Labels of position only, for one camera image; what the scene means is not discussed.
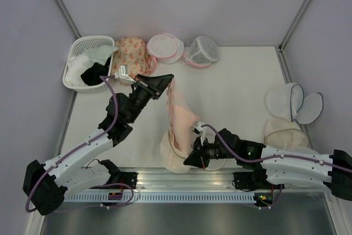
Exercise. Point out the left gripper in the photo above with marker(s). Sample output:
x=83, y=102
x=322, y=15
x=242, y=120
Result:
x=153, y=85

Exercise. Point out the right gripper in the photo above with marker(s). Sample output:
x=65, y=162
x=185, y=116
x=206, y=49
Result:
x=194, y=159

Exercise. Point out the cream empty laundry bag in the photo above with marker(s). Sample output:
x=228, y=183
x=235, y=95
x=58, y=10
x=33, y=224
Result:
x=283, y=134

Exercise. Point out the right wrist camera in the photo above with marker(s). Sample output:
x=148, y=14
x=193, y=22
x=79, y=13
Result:
x=200, y=129

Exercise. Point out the pink trim mesh dome bag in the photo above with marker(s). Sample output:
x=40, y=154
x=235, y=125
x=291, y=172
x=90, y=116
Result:
x=202, y=53

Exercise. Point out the black garment in basket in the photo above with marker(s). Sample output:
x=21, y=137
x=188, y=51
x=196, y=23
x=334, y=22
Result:
x=91, y=76

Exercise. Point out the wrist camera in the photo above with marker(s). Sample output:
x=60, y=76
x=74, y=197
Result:
x=200, y=129
x=123, y=76

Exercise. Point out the white garment in basket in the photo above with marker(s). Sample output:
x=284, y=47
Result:
x=76, y=66

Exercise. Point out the beige trim mesh laundry bag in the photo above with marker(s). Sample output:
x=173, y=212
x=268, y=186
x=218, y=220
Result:
x=171, y=153

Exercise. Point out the floral peach laundry bag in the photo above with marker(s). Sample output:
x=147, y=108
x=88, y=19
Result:
x=132, y=52

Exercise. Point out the right frame post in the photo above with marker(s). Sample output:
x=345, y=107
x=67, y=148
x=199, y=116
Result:
x=298, y=17

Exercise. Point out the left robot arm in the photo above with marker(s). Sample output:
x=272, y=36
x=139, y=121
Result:
x=122, y=111

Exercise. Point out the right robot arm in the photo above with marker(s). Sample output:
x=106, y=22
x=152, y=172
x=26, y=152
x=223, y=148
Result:
x=273, y=166

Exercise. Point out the frame post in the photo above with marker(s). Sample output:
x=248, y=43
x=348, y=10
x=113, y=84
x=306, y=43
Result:
x=68, y=18
x=298, y=17

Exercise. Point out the left frame post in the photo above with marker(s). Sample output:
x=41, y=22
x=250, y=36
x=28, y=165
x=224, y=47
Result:
x=68, y=18

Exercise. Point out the blue trim open laundry bag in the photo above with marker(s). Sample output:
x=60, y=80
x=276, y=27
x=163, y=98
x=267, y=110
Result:
x=289, y=102

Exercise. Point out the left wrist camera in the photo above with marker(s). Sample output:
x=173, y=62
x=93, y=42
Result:
x=123, y=76

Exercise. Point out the pink trim round laundry bag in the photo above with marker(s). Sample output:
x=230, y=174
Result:
x=165, y=48

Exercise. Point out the white slotted cable duct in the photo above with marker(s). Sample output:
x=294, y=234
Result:
x=163, y=197

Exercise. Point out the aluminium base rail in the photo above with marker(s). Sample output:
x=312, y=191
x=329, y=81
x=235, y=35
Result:
x=181, y=178

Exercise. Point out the peach pink bra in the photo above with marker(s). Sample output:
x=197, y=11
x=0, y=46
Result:
x=181, y=119

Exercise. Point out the mint green bra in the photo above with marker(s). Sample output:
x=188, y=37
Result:
x=100, y=54

